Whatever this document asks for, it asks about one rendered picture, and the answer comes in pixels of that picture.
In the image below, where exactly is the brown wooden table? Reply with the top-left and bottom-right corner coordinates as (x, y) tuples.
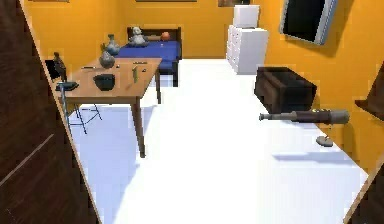
(57, 57), (164, 159)

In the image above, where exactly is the white chest of drawers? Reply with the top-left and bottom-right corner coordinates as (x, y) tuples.
(225, 24), (270, 76)

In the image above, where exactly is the grey white teddy bear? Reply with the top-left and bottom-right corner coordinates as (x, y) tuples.
(127, 26), (150, 48)

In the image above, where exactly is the black bowl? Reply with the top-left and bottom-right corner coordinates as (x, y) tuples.
(92, 73), (117, 92)

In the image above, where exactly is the dark brown open box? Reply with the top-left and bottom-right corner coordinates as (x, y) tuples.
(254, 66), (318, 115)

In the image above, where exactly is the grey blue vase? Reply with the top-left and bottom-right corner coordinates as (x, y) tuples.
(98, 43), (116, 70)
(105, 33), (121, 57)

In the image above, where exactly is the white box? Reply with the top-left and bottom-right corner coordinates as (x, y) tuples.
(232, 4), (261, 29)

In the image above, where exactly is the dark grey baseball bat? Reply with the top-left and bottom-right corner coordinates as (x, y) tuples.
(258, 108), (351, 126)

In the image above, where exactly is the small grey brown lump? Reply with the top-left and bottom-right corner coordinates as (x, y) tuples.
(315, 135), (335, 148)

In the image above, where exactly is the black chair with metal legs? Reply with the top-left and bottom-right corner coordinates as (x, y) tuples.
(44, 51), (103, 135)

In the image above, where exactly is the dark brown room door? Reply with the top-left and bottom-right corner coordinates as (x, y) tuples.
(0, 0), (102, 224)

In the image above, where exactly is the dark brown wooden panel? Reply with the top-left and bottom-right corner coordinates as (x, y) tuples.
(342, 159), (384, 224)

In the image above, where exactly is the blue bed with dark frame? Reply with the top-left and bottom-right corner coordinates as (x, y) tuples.
(114, 26), (184, 88)

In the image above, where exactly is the brown framed wall picture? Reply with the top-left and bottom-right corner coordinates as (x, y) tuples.
(217, 0), (252, 8)

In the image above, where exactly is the wall television with grey frame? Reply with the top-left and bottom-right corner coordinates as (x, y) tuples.
(278, 0), (339, 46)

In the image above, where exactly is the dark brown wall shelf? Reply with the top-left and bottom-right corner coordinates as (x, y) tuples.
(354, 59), (384, 122)

